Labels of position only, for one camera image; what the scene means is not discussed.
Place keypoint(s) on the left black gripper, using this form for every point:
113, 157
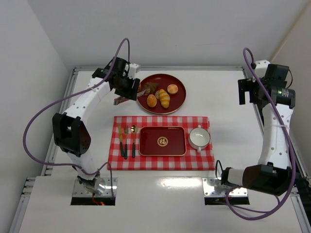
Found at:
129, 89

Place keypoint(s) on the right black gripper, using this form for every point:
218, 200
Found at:
244, 91

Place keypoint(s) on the metal tongs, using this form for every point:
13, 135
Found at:
121, 99

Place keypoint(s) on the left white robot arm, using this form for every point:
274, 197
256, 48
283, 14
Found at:
69, 128

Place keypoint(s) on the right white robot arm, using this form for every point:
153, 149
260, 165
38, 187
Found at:
272, 175

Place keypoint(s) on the striped orange bread roll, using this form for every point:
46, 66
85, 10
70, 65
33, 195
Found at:
164, 98

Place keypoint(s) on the brown chocolate croissant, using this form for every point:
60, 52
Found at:
150, 88

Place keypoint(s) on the round sesame bun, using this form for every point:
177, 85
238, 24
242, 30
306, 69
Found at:
151, 101

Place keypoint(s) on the round red plate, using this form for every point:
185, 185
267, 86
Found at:
176, 100

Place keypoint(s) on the round flat bun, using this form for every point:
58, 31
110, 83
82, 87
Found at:
172, 89

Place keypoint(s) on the rectangular red tray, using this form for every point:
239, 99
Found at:
162, 141

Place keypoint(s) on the red white checkered cloth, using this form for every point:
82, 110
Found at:
192, 160

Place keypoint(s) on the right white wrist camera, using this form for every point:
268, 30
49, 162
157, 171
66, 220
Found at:
261, 67

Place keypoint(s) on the gold spoon green handle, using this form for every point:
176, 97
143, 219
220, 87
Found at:
134, 130

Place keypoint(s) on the gold knife green handle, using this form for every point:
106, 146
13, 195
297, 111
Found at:
121, 140

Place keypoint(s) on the gold fork green handle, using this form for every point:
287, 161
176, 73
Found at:
125, 146

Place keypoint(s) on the white two-handled bowl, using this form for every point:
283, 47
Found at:
199, 138

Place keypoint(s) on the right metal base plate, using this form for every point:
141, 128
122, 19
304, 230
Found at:
213, 189

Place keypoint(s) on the metal base plate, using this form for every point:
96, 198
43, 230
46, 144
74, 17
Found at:
101, 187
213, 189

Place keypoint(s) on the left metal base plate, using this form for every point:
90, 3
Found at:
101, 187

